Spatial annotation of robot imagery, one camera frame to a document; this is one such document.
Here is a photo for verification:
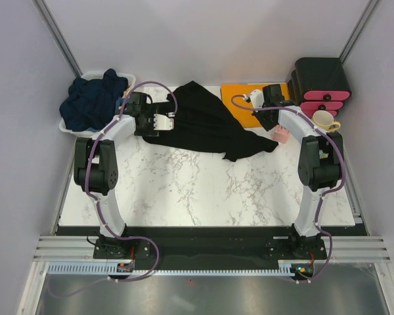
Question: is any black t shirt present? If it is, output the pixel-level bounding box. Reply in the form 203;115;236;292
143;81;278;162

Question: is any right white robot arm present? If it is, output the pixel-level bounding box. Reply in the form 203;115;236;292
246;84;343;259

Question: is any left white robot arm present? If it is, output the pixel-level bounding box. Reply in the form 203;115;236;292
74;92;173;258

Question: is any pink toy block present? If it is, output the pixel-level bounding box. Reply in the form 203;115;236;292
272;125;290;144

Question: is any white laundry basket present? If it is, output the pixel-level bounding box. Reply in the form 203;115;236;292
58;70;137;140

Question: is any orange folder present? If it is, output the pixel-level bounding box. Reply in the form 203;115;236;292
221;83;270;128

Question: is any light blue garment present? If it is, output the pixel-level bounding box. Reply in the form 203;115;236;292
85;96;124;133

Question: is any cream garment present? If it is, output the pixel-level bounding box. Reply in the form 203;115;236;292
122;86;132;98

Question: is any yellow mug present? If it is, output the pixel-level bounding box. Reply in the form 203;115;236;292
312;110;341;132

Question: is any navy blue t shirt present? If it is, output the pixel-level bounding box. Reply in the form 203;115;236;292
59;68;129;132

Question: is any black pink drawer unit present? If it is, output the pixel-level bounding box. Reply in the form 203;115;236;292
288;57;351;118

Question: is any blue children's book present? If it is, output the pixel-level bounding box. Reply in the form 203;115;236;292
318;150;330;160

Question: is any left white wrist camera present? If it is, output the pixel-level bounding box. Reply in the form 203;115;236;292
153;114;174;131

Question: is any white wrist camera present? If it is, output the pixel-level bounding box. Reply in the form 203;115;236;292
248;89;265;108
153;114;174;131

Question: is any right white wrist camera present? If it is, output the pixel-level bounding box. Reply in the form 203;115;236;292
248;89;265;108

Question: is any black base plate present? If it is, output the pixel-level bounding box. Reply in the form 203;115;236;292
93;226;327;270

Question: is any aluminium frame rail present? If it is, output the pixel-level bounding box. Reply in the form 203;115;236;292
34;236;390;263

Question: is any white slotted cable duct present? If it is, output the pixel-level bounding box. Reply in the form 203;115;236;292
47;261;313;276

